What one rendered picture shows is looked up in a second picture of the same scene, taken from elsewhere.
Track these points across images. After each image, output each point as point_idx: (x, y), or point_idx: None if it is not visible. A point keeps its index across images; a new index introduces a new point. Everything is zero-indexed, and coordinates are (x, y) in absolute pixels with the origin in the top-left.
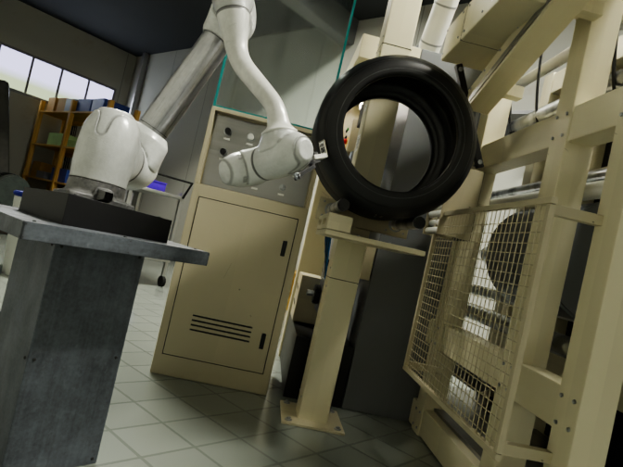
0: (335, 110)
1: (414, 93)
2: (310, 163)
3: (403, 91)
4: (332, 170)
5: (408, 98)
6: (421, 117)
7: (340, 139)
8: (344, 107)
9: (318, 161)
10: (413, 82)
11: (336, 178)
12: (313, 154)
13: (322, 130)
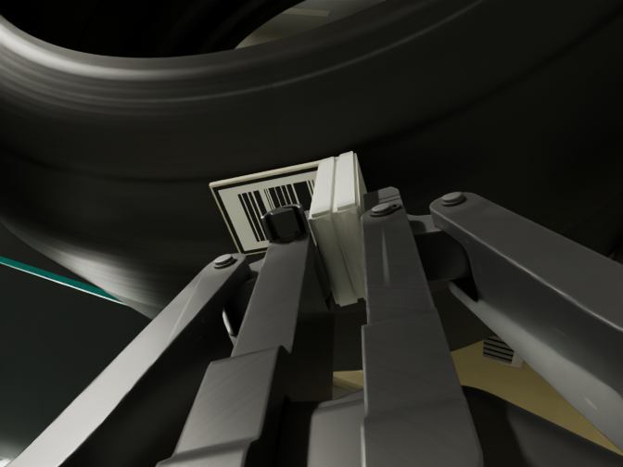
0: (43, 120)
1: (185, 20)
2: (413, 238)
3: (174, 52)
4: (468, 143)
5: (199, 39)
6: (264, 6)
7: (231, 69)
8: (37, 66)
9: (392, 196)
10: (144, 11)
11: (540, 108)
12: (299, 212)
13: (157, 220)
